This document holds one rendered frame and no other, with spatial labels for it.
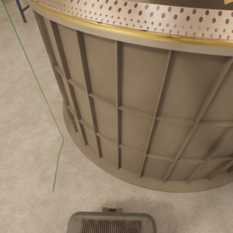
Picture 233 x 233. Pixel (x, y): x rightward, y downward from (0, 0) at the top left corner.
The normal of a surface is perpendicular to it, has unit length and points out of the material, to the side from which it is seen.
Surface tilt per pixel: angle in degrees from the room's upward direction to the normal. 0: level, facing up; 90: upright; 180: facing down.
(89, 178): 0
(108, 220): 0
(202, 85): 90
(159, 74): 90
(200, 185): 0
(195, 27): 43
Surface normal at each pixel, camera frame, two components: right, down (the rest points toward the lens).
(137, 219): -0.01, -0.66
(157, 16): -0.25, 0.00
